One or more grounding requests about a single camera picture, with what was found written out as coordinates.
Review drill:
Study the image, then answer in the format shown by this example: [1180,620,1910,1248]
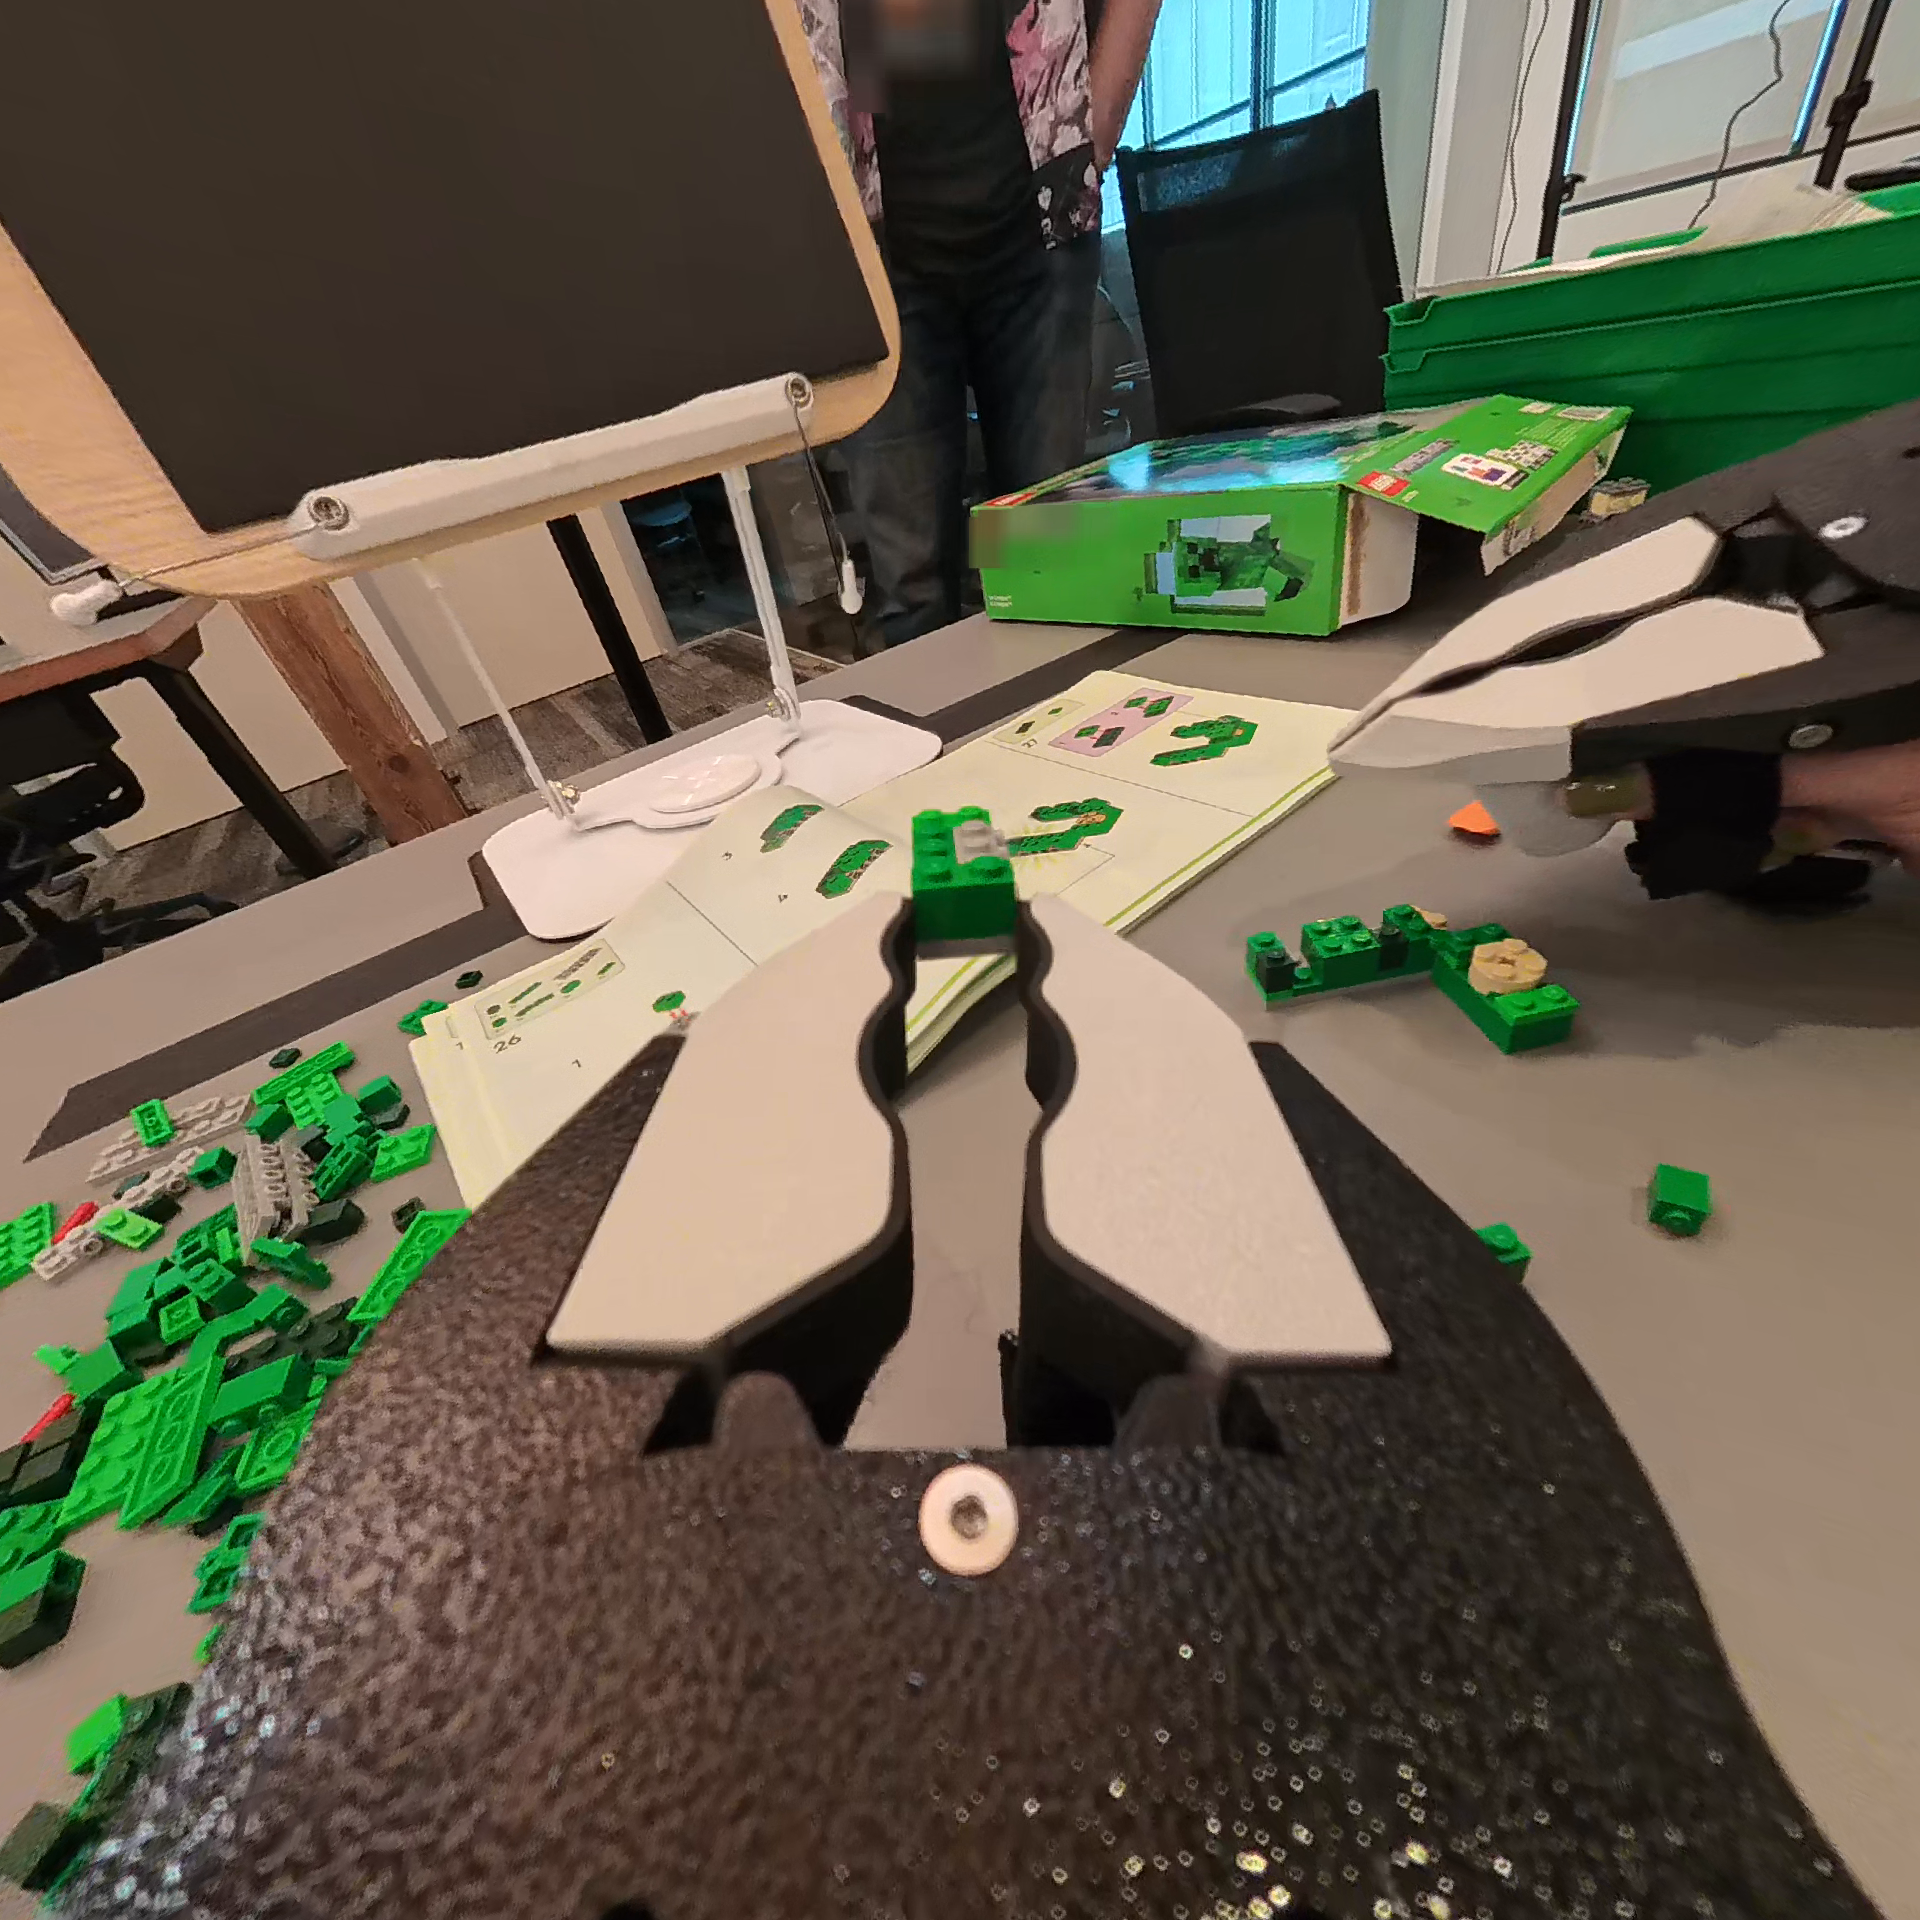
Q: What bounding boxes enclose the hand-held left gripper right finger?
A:
[1020,894,1396,1379]

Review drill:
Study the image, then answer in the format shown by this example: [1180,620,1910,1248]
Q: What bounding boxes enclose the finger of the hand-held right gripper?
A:
[1329,514,1731,755]
[1329,594,1829,859]

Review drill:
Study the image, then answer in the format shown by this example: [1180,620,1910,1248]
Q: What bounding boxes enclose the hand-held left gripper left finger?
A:
[543,891,917,1379]

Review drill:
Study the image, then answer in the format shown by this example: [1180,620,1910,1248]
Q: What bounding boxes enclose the green grey brick assembly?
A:
[910,807,1023,951]

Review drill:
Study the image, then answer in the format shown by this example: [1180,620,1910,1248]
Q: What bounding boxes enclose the grey desk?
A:
[0,600,1920,1920]

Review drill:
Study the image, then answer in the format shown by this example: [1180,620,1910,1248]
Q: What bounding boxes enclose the person's right hand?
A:
[1567,744,1920,873]

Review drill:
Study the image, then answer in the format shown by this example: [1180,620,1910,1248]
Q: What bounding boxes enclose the green stacked storage crates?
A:
[1381,195,1920,496]

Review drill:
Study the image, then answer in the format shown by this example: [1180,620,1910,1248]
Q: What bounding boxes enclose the green tan brick assembly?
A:
[1245,902,1582,1057]

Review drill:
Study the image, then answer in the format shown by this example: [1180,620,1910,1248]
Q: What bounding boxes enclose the white board stand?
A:
[479,464,946,945]

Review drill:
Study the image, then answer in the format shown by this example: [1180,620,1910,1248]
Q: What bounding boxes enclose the brick instruction booklet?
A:
[406,671,1361,1210]

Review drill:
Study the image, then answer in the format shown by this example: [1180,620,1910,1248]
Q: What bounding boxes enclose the black tripod stand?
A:
[1534,0,1614,266]
[1809,0,1920,196]

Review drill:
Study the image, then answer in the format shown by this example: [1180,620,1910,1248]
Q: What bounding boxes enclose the black mesh chair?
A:
[1114,90,1404,442]

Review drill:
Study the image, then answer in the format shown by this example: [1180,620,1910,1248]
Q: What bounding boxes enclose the green cardboard box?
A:
[966,394,1636,641]

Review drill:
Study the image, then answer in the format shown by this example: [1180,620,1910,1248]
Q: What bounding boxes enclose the white tethered peg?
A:
[47,516,325,627]
[791,394,873,618]

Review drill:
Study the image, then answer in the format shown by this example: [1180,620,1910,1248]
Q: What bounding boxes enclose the pile of green bricks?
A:
[0,996,474,1892]

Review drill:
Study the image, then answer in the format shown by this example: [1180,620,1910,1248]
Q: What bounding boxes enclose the black office chair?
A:
[0,690,226,1000]

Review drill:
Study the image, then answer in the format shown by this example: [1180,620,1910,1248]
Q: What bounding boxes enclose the wooden side table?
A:
[0,600,332,888]

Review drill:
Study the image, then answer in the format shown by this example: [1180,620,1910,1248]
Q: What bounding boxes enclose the dark monitor screen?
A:
[0,464,114,587]

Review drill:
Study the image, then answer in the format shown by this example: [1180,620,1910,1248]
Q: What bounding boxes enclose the wood-framed black board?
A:
[0,0,905,601]

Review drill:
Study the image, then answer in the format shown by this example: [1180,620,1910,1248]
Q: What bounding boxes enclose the wooden post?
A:
[241,586,474,848]

